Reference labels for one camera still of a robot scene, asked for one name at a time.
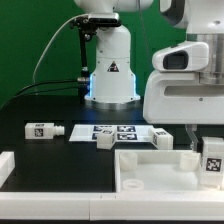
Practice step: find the black camera on stand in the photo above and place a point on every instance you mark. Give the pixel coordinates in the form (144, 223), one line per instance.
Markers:
(93, 21)

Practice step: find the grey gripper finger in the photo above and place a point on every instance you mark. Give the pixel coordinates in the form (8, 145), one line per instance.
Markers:
(191, 131)

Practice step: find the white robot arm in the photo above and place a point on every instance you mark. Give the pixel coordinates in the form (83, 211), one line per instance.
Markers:
(112, 81)

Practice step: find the white side fence block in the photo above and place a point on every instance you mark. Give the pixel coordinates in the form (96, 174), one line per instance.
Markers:
(7, 165)

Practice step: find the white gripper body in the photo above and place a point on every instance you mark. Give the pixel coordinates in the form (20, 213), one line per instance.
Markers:
(175, 93)

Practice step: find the white front fence bar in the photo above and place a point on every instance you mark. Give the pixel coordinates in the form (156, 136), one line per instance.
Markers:
(148, 205)

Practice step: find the white square table top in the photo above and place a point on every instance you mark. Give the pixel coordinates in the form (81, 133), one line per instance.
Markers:
(159, 170)

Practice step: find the black camera stand pole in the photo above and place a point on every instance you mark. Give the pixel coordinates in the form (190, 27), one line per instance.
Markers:
(84, 65)

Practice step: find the white base tag plate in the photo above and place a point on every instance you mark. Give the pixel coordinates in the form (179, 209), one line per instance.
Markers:
(124, 133)

